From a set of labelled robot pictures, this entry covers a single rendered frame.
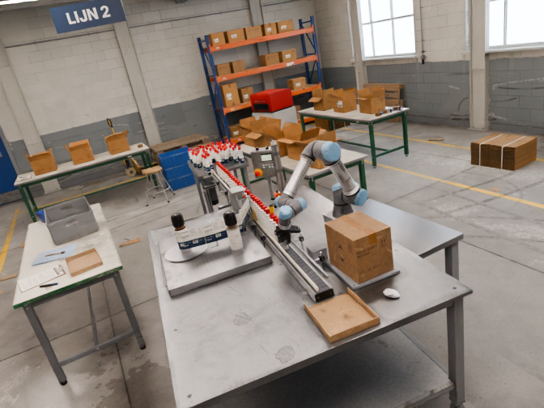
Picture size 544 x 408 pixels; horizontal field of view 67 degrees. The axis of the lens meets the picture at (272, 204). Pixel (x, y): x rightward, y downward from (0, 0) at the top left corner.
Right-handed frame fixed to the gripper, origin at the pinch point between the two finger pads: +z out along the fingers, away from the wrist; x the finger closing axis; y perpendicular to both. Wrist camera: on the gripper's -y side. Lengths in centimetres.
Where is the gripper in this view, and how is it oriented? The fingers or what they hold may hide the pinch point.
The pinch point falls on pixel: (286, 243)
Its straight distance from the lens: 266.7
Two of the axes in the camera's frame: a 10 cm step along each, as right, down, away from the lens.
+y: -9.3, 2.8, -2.5
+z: -0.1, 6.5, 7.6
